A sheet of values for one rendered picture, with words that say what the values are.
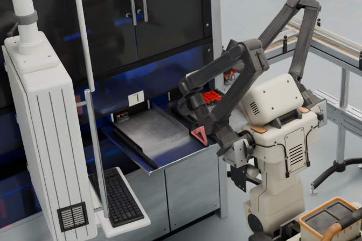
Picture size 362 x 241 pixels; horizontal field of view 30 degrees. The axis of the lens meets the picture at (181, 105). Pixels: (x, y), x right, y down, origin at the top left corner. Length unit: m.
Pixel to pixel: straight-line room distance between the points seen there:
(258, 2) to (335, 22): 0.92
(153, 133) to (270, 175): 0.75
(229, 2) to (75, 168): 4.67
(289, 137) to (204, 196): 1.36
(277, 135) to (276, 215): 0.43
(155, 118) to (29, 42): 1.05
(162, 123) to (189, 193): 0.62
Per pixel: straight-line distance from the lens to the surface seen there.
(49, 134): 2.53
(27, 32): 2.58
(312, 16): 2.94
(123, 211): 2.93
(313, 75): 5.65
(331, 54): 3.98
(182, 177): 3.75
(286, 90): 2.67
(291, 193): 2.92
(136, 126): 3.38
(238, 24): 6.58
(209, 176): 3.88
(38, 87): 2.44
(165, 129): 3.33
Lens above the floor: 2.67
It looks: 30 degrees down
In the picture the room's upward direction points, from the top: 4 degrees counter-clockwise
